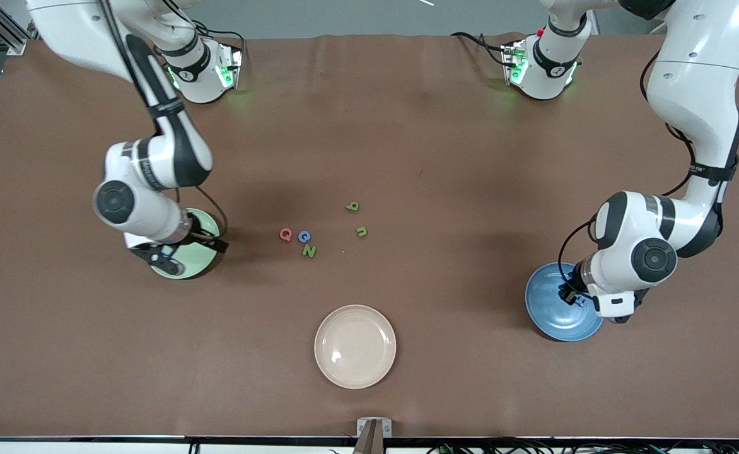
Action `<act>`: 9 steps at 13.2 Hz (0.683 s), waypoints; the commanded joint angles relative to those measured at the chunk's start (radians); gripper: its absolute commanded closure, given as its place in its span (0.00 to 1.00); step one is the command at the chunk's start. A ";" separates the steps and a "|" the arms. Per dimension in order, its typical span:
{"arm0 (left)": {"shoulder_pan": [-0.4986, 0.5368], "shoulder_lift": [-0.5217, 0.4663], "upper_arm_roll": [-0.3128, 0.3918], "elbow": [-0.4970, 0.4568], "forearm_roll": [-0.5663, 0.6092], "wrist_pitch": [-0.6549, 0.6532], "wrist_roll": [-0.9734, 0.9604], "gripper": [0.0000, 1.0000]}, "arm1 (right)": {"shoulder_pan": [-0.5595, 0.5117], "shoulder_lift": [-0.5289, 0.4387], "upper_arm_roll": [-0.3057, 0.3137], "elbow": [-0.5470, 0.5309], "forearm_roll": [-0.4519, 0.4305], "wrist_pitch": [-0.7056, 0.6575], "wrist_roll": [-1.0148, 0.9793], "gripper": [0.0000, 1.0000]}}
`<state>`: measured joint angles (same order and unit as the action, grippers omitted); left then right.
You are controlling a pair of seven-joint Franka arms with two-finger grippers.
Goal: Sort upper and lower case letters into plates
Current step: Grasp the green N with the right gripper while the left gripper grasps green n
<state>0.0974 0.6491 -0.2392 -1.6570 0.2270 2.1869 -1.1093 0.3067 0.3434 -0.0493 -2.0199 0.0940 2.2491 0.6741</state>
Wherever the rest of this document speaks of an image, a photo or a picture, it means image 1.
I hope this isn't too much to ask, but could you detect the light green plate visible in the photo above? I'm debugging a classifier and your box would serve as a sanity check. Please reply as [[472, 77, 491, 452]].
[[149, 208, 222, 280]]

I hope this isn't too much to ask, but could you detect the blue plate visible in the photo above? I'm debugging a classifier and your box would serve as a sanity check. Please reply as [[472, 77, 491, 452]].
[[525, 262, 605, 342]]

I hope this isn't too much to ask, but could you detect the beige plate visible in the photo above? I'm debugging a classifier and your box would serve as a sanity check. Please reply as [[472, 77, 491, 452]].
[[314, 305, 397, 390]]

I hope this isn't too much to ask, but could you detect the silver base connector box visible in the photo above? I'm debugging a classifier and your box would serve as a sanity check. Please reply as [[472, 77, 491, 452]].
[[502, 41, 528, 86], [217, 45, 244, 90]]

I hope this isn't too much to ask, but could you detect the brown table mat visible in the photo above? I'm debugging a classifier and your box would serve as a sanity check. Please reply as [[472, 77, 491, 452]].
[[0, 33, 739, 439]]

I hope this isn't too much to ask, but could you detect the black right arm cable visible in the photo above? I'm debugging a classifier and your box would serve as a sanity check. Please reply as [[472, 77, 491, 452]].
[[95, 0, 229, 239]]

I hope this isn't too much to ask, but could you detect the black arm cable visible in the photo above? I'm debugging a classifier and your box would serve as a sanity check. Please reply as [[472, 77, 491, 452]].
[[95, 0, 229, 239], [557, 54, 698, 286]]

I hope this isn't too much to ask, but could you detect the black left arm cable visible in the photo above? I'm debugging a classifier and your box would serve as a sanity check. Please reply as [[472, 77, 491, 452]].
[[557, 54, 698, 286]]

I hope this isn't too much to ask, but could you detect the black cable bundle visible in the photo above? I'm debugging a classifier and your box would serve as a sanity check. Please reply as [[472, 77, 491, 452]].
[[423, 440, 739, 454]]

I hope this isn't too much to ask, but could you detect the black table edge rail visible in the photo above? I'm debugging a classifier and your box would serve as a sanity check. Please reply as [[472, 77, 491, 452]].
[[0, 435, 739, 443]]

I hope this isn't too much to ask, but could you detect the black base cable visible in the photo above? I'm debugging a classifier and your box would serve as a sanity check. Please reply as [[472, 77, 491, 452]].
[[450, 32, 509, 67], [174, 13, 245, 48]]

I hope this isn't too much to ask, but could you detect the silver camera mount bracket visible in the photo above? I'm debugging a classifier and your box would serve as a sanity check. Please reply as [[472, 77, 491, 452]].
[[352, 417, 393, 454]]

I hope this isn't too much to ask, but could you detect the aluminium frame profile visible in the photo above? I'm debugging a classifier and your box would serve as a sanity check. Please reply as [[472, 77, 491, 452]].
[[0, 0, 33, 56]]

